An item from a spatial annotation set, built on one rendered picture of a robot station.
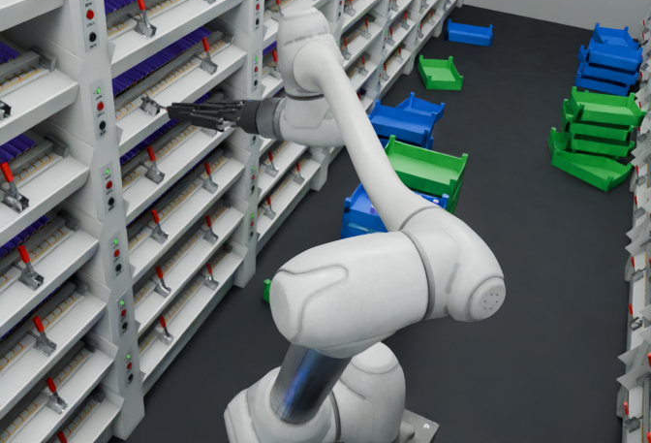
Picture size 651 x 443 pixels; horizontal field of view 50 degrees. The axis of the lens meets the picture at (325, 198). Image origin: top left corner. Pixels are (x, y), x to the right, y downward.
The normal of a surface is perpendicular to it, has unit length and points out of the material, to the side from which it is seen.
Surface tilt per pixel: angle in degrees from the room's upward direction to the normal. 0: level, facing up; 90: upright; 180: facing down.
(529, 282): 0
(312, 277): 29
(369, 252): 12
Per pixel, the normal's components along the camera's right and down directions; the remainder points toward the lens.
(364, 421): 0.33, 0.41
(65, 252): 0.38, -0.69
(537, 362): 0.08, -0.82
